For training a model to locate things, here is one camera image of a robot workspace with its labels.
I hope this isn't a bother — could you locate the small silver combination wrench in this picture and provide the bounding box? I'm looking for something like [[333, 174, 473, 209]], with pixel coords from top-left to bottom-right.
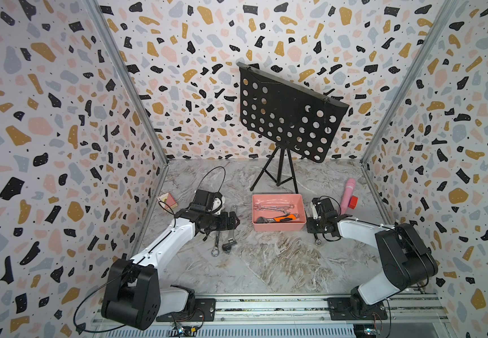
[[314, 233, 322, 246]]

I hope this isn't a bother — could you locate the large silver adjustable wrench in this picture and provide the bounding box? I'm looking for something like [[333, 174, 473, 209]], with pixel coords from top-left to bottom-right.
[[222, 230, 238, 254]]

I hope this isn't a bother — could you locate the silver ring end combination wrench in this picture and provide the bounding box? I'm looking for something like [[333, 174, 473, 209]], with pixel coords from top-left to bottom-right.
[[211, 231, 221, 257]]

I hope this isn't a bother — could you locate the pink plastic storage box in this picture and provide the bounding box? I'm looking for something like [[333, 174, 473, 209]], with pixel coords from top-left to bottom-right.
[[252, 194, 307, 232]]

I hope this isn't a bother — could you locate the large silver combination wrench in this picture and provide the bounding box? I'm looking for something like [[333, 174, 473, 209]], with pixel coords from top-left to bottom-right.
[[254, 204, 295, 214]]

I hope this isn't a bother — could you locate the orange handled adjustable wrench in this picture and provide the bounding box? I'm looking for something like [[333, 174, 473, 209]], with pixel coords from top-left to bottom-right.
[[255, 214, 299, 224]]

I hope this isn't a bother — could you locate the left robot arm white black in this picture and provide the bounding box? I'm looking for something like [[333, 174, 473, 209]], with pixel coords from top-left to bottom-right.
[[85, 210, 240, 330]]

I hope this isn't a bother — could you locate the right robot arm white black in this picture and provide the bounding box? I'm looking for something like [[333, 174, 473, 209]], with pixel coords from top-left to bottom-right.
[[306, 215, 438, 318]]

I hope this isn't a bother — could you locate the small red yellow card box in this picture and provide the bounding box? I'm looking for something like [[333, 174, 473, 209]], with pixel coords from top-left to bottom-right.
[[157, 192, 178, 210]]

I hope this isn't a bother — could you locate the small red block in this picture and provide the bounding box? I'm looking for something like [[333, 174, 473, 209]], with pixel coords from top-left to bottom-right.
[[348, 196, 359, 209]]

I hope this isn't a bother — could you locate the pink cylindrical bottle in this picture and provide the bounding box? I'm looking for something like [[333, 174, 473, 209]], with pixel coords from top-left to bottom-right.
[[341, 178, 356, 214]]

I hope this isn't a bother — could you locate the black perforated music stand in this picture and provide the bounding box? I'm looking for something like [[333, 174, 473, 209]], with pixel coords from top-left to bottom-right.
[[237, 62, 349, 193]]

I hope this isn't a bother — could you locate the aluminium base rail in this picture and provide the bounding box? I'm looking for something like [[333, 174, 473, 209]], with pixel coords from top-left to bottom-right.
[[92, 294, 456, 337]]

